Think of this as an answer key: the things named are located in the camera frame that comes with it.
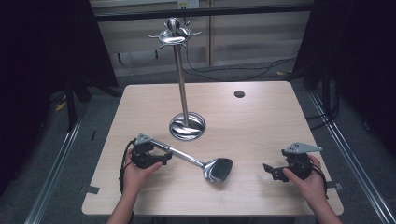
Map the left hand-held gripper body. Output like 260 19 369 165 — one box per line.
130 133 165 170

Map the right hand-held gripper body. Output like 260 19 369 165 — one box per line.
281 142 323 181

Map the steel spatula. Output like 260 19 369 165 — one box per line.
151 138 233 184

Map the steel utensil rack stand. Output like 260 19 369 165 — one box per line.
148 17 207 142

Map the person's left hand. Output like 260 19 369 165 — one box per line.
122 148 163 198

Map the person's right hand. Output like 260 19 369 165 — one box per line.
282 154 327 204

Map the grey tape piece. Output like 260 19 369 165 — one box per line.
78 185 101 195
326 181 344 191

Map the black curtain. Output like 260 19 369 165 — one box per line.
290 0 396 158
0 0 120 197

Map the black horizontal bar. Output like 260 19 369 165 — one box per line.
92 3 315 22

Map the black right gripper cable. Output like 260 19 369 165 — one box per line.
306 160 330 200

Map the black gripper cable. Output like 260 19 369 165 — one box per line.
306 160 330 200
118 139 137 194

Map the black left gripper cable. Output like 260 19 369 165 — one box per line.
118 139 137 194

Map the metal floor rail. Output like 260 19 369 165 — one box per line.
23 119 84 224
307 90 396 224

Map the black floor cable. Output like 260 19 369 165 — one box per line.
182 43 297 82

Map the white wall socket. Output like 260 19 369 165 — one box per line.
177 0 200 9

